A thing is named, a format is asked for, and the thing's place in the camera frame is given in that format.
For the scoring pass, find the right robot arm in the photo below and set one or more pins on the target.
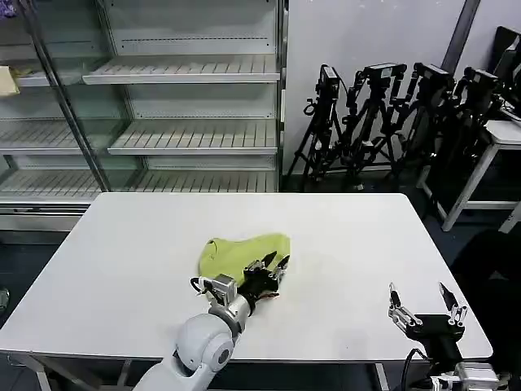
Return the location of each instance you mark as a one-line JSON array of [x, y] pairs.
[[472, 376]]

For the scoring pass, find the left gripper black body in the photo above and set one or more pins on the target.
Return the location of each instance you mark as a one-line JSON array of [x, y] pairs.
[[260, 285]]

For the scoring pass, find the open white display shelf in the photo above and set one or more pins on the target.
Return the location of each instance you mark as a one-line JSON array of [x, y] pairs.
[[195, 102]]

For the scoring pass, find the black tripod with camera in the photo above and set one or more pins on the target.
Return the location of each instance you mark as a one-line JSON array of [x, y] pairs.
[[376, 118], [427, 114], [472, 110], [323, 126]]

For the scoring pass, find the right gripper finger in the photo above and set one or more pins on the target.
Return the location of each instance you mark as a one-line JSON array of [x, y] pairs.
[[454, 307], [401, 311]]

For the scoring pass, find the black computer monitor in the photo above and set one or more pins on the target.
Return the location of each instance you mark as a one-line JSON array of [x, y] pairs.
[[509, 57]]

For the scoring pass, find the grey wall conduit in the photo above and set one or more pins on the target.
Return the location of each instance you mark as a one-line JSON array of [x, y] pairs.
[[460, 32]]

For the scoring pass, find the glass-sided display shelf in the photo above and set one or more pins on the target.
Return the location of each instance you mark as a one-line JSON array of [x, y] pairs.
[[45, 122]]

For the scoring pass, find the beige cardboard box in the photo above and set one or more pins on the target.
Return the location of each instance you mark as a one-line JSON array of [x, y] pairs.
[[7, 80]]

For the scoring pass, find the white side desk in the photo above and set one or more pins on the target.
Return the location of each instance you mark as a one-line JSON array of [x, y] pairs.
[[500, 163]]

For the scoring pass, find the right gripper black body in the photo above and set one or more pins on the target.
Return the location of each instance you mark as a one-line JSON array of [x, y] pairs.
[[435, 330]]

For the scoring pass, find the yellow-green shirt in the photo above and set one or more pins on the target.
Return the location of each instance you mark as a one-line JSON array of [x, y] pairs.
[[244, 252]]

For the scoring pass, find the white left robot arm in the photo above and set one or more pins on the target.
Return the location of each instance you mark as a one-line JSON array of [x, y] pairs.
[[203, 346]]

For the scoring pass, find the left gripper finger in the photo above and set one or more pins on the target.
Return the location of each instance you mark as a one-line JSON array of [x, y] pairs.
[[282, 265], [264, 261]]

